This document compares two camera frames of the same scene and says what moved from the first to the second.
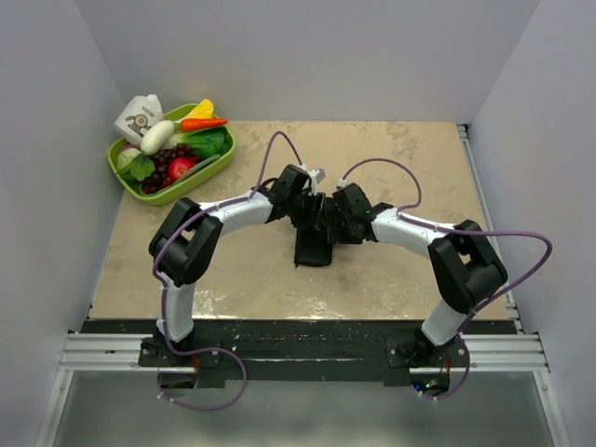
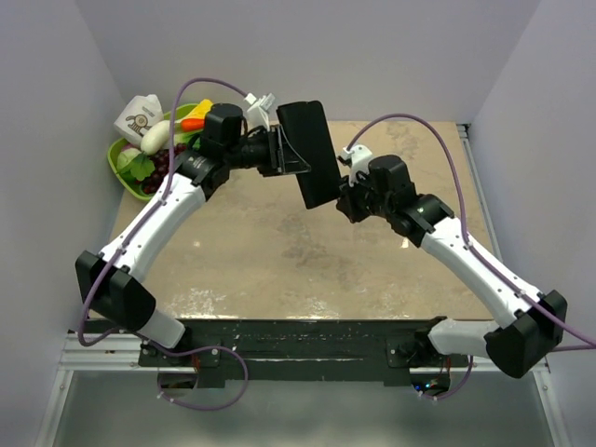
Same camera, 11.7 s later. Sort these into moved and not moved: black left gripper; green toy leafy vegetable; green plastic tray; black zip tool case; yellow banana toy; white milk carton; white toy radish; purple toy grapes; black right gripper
Moved: black right gripper; black zip tool case; black left gripper
Not moved: white toy radish; purple toy grapes; green toy leafy vegetable; yellow banana toy; white milk carton; green plastic tray
